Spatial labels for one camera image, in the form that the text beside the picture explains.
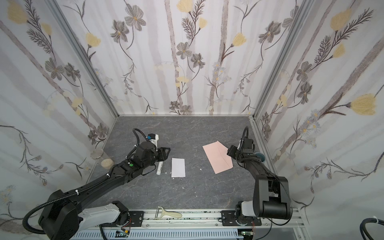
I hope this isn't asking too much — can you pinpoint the white letter paper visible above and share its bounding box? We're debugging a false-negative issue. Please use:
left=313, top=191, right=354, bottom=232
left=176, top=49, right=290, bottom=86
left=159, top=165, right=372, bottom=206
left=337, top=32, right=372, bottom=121
left=171, top=158, right=186, bottom=178

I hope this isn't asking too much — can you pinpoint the pink paper envelope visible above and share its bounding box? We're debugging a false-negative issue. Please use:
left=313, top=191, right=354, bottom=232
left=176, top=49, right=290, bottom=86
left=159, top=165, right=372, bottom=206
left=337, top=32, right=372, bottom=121
left=203, top=141, right=233, bottom=174

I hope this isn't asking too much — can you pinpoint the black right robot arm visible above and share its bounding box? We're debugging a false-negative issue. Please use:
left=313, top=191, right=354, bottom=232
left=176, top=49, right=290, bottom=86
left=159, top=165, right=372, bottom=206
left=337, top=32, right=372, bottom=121
left=227, top=137, right=293, bottom=224

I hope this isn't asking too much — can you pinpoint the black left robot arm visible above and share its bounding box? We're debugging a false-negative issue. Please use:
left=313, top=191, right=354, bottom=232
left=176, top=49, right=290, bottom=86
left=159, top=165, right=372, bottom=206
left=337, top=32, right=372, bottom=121
left=22, top=142, right=171, bottom=240

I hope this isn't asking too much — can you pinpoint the teal ceramic cup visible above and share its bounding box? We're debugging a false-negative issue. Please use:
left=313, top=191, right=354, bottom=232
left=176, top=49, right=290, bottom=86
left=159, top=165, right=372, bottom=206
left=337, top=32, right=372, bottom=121
left=254, top=152, right=266, bottom=163

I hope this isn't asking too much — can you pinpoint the white glue stick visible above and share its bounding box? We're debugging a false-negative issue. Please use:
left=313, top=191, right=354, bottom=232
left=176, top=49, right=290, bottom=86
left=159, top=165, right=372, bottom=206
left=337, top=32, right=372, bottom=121
left=156, top=162, right=164, bottom=176

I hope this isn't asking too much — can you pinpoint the cream vegetable peeler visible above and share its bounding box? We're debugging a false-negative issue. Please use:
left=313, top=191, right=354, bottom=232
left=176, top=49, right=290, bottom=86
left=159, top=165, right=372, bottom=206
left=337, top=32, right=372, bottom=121
left=155, top=206, right=183, bottom=219

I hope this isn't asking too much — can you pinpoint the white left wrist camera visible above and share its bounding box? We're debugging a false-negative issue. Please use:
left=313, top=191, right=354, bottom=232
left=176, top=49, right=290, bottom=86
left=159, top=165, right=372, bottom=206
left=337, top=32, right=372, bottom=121
left=147, top=134, right=159, bottom=148

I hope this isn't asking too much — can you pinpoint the black corrugated cable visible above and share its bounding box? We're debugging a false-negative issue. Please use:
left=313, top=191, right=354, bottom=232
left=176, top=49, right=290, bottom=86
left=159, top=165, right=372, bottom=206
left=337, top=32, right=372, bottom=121
left=359, top=217, right=384, bottom=240

